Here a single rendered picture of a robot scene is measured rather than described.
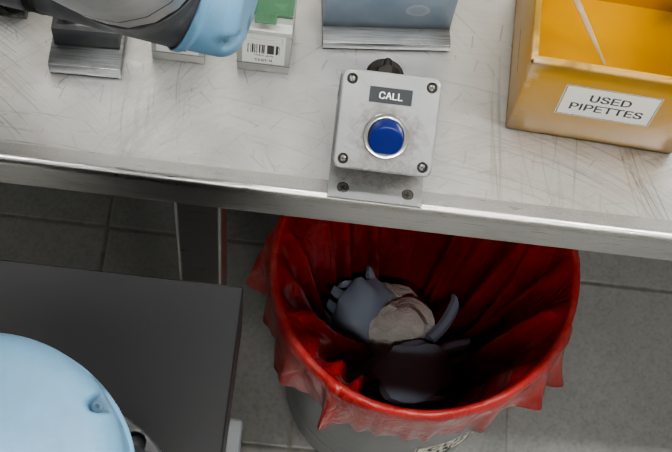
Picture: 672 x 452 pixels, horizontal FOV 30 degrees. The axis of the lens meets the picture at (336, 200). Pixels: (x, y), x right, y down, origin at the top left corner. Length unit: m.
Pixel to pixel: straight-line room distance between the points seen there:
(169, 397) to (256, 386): 1.00
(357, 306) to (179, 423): 0.83
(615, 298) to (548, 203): 0.98
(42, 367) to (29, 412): 0.02
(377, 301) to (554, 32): 0.67
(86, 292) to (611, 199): 0.40
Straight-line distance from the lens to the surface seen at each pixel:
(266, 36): 0.93
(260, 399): 1.78
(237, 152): 0.93
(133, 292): 0.81
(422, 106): 0.88
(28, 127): 0.95
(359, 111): 0.88
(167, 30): 0.62
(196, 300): 0.80
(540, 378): 1.39
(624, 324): 1.90
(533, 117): 0.95
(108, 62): 0.96
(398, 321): 1.58
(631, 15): 1.04
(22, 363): 0.57
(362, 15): 0.97
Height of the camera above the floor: 1.70
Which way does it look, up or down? 64 degrees down
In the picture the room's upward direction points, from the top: 11 degrees clockwise
